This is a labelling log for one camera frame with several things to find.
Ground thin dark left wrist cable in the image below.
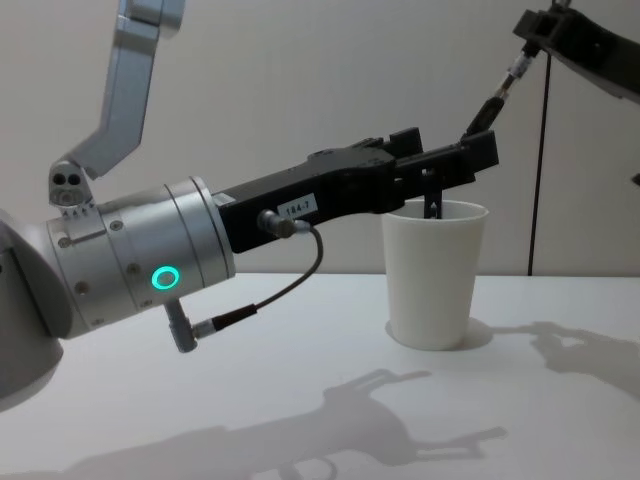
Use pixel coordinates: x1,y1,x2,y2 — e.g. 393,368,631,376
164,209,324,354

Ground white table cloth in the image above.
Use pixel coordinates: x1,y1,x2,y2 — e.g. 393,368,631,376
0,271,640,480

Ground white plastic cup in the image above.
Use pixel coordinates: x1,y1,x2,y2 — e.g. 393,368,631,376
381,198,491,352

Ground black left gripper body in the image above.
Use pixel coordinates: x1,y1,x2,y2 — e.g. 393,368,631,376
214,137,407,254

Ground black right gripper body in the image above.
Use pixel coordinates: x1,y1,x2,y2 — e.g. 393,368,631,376
548,11,640,106

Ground thin dark vertical post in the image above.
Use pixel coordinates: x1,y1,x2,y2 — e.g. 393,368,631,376
527,49,552,277

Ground white curtain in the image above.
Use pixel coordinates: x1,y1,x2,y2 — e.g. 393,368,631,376
0,0,640,279

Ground dark right wrist cable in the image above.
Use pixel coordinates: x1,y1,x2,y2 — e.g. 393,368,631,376
463,43,537,138

